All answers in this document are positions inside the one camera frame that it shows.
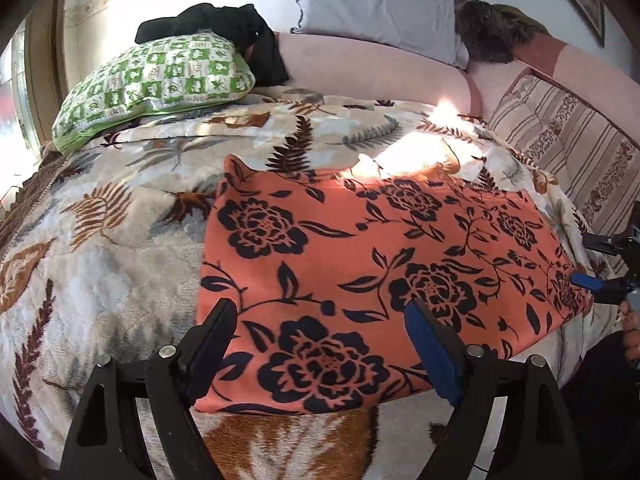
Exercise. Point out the green white patterned pillow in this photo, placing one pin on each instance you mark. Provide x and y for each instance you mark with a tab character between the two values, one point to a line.
164	76

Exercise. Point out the stained glass window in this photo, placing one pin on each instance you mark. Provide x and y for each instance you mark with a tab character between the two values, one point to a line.
20	147

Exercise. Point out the black clothing pile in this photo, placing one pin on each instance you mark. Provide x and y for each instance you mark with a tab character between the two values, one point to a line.
243	26

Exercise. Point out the striped floral quilt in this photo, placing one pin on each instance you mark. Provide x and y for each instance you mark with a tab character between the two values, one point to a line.
597	165

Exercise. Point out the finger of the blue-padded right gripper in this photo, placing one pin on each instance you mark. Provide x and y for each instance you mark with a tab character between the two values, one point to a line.
585	281

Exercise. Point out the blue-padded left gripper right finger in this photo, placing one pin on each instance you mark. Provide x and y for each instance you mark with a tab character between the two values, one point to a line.
536	438

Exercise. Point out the grey pillow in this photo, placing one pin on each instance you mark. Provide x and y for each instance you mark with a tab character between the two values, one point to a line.
422	27

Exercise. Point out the pink bolster cushion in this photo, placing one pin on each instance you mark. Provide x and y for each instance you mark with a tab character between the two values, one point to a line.
368	71

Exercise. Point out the dark furry garment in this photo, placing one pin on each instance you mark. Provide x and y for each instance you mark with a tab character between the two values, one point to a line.
490	32

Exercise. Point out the person's right hand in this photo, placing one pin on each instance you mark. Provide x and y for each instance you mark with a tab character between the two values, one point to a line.
631	334

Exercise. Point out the orange black floral garment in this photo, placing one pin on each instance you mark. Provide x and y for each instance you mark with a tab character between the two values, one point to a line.
321	266

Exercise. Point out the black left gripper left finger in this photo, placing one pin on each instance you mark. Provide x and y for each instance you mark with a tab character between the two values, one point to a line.
106	441

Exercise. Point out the pink folded quilt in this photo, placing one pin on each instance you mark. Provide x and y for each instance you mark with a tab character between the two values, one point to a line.
595	82

